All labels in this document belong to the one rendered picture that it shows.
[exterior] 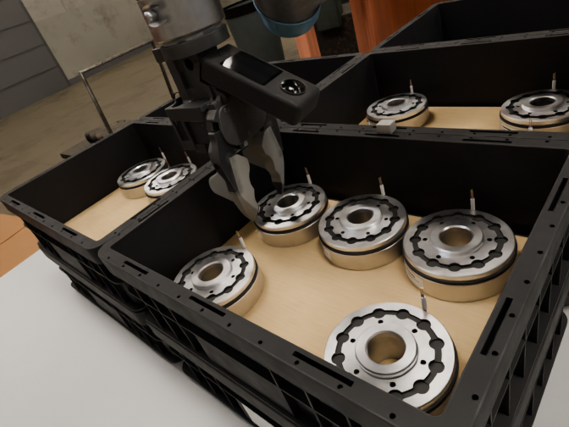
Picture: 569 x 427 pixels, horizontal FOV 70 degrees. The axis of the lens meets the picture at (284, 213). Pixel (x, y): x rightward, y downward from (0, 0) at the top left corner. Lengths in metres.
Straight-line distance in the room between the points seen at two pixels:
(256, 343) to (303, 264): 0.21
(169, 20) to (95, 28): 10.36
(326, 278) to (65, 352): 0.50
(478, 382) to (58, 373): 0.66
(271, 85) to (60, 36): 10.02
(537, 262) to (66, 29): 10.35
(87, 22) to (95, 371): 10.20
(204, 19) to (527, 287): 0.34
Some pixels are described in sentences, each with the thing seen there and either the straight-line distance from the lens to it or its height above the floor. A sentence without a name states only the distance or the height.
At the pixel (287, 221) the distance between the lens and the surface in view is 0.51.
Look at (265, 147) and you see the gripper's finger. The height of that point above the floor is 0.95.
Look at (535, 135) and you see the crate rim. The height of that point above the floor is 0.93.
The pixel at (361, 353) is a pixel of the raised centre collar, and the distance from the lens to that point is 0.34.
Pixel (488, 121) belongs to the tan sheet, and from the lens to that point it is 0.71.
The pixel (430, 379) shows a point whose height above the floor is 0.86.
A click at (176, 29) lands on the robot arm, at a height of 1.11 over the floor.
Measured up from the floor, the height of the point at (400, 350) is 0.85.
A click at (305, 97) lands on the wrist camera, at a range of 0.39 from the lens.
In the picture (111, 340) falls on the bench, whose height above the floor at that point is 0.70.
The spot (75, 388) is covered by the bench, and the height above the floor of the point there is 0.70.
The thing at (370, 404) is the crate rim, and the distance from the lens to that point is 0.25.
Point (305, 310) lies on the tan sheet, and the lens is 0.43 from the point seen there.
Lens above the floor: 1.14
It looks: 32 degrees down
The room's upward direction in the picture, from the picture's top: 20 degrees counter-clockwise
